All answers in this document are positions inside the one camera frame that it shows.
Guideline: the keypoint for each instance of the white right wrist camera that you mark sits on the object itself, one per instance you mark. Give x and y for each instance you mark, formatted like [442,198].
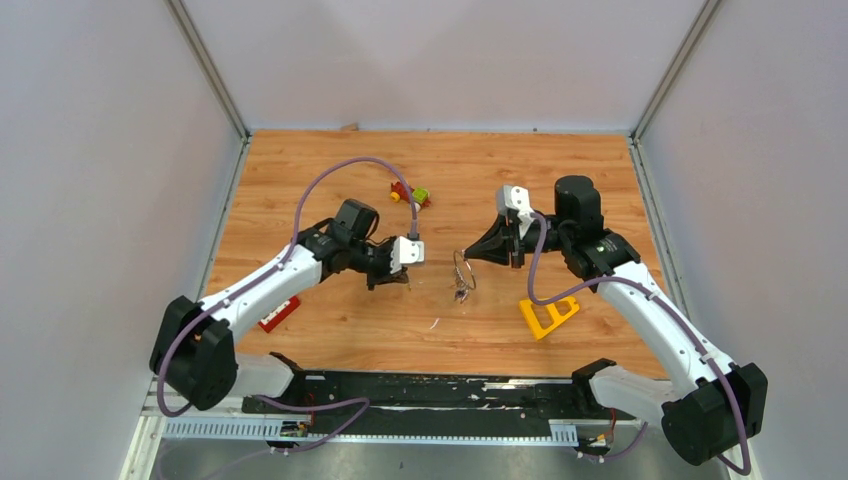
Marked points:
[514,204]

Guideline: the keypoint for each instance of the red lego toy car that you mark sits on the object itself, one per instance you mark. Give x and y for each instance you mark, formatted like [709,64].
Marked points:
[420,197]

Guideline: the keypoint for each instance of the large keyring with keys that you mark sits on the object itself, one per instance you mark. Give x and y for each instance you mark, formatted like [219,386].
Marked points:
[464,277]

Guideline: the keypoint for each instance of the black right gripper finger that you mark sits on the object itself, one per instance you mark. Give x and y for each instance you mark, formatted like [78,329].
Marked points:
[496,252]
[499,231]

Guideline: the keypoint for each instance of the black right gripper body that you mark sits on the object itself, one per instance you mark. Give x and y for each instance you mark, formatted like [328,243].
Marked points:
[530,243]

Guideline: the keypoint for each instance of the red lego brick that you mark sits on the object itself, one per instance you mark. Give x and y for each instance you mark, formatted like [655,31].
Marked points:
[279,314]

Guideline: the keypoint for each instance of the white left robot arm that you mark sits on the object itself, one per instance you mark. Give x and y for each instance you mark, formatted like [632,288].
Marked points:
[194,352]

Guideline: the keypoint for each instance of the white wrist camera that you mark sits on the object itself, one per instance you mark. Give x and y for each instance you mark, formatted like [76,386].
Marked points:
[406,252]
[514,204]

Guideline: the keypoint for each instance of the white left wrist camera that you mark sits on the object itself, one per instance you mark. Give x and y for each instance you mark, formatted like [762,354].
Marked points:
[406,252]

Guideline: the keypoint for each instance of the yellow triangle block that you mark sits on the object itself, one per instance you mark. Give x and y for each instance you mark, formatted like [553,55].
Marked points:
[543,320]

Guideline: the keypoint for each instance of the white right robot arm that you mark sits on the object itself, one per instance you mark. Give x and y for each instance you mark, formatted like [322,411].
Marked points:
[710,406]

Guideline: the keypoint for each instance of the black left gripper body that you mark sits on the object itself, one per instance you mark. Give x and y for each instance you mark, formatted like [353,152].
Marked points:
[378,265]

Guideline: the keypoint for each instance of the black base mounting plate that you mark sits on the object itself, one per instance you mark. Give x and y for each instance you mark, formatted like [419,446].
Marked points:
[545,397]

